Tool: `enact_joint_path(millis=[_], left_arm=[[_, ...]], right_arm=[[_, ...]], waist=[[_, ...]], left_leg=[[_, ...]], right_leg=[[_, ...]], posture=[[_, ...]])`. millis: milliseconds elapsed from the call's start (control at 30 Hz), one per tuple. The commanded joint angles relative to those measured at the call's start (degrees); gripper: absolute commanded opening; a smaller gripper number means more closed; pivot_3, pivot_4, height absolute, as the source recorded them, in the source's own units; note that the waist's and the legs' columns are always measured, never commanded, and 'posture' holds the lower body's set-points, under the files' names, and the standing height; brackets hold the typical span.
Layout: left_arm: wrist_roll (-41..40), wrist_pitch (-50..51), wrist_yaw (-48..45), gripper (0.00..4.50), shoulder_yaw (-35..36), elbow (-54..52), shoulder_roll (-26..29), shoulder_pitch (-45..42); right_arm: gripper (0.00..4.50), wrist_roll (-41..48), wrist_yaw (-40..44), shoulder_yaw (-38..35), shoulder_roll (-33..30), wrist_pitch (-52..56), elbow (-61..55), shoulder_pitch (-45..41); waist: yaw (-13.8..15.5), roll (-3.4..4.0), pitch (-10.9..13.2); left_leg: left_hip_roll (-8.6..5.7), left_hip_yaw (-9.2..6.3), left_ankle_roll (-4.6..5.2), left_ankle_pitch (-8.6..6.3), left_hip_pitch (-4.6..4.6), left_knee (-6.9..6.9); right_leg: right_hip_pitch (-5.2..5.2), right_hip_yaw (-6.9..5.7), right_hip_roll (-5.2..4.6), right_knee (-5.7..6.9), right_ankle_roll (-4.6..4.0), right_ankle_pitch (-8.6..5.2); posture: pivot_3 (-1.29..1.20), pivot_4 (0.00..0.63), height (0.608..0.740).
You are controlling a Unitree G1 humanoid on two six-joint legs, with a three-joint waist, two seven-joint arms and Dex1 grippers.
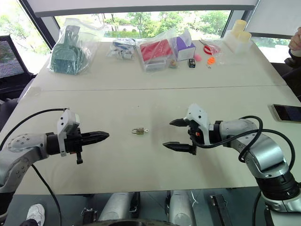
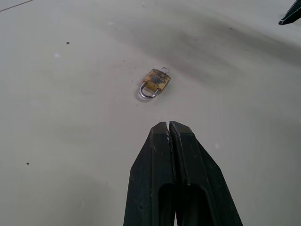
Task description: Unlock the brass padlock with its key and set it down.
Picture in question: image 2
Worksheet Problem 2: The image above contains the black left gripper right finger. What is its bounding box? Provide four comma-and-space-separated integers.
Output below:
168, 121, 244, 226

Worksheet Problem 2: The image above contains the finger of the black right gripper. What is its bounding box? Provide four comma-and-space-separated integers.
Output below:
278, 0, 301, 25

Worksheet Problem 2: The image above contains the brass padlock with steel shackle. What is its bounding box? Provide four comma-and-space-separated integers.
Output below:
138, 68, 171, 99

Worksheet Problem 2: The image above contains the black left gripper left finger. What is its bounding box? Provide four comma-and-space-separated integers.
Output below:
123, 121, 177, 226

